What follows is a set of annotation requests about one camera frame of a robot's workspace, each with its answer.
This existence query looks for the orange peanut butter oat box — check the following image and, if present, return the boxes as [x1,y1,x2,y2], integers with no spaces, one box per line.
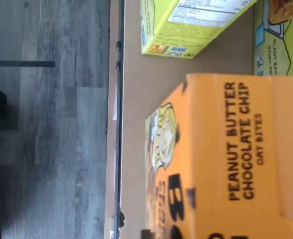
[145,73,293,239]

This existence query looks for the brown cardboard shelf board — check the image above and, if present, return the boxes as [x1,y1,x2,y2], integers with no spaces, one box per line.
[105,0,293,239]

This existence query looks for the lime box with nutrition label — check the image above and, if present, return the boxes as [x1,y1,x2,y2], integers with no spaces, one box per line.
[140,0,258,60]

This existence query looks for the lime plant based snack box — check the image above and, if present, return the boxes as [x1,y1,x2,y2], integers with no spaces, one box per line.
[253,0,293,77]

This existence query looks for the thin black bar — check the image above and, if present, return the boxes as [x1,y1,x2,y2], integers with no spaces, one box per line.
[0,60,56,68]

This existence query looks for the black metal shelving rack frame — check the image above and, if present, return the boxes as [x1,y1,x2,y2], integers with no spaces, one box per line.
[113,0,126,239]

